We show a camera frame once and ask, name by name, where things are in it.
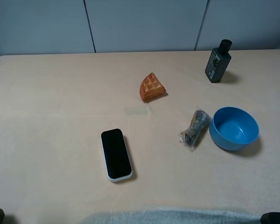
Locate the black bottle with cap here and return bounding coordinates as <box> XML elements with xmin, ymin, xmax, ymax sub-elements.
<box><xmin>205</xmin><ymin>39</ymin><xmax>232</xmax><ymax>83</ymax></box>

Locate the orange waffle toy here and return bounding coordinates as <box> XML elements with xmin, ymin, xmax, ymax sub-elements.
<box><xmin>140</xmin><ymin>73</ymin><xmax>166</xmax><ymax>102</ymax></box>

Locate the cable in clear bag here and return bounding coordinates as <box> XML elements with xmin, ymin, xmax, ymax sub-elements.
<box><xmin>179</xmin><ymin>106</ymin><xmax>212</xmax><ymax>153</ymax></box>

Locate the grey cloth at bottom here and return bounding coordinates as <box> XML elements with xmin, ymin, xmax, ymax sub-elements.
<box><xmin>81</xmin><ymin>209</ymin><xmax>260</xmax><ymax>224</ymax></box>

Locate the blue plastic bowl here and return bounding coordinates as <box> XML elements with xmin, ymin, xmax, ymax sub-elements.
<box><xmin>209</xmin><ymin>106</ymin><xmax>259</xmax><ymax>151</ymax></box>

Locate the black and white eraser block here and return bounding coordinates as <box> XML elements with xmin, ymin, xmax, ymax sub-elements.
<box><xmin>101</xmin><ymin>128</ymin><xmax>133</xmax><ymax>182</ymax></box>

